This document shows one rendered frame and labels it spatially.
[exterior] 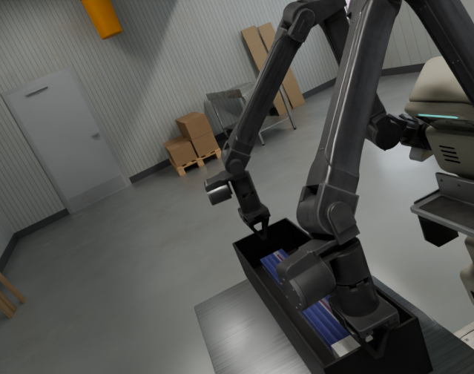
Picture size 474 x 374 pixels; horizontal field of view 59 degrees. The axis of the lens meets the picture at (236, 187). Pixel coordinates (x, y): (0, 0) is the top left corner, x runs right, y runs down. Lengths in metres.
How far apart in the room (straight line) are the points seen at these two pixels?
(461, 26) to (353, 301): 0.47
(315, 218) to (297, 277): 0.08
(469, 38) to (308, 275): 0.47
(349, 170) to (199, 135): 5.93
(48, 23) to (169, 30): 1.90
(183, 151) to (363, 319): 5.95
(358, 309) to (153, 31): 7.28
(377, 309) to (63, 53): 7.18
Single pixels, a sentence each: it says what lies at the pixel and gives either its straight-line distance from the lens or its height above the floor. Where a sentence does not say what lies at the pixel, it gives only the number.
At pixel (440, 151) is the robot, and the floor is 1.01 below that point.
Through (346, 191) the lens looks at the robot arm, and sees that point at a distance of 0.60.
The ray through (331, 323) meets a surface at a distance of 0.89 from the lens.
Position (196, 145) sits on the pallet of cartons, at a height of 0.34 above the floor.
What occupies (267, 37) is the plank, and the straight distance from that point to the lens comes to 8.16.
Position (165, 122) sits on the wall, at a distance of 7.65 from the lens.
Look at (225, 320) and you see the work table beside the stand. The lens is 1.19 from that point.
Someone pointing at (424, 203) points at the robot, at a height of 0.89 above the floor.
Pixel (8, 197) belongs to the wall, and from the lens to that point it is 7.74.
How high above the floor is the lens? 1.44
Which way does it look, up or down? 17 degrees down
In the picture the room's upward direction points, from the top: 23 degrees counter-clockwise
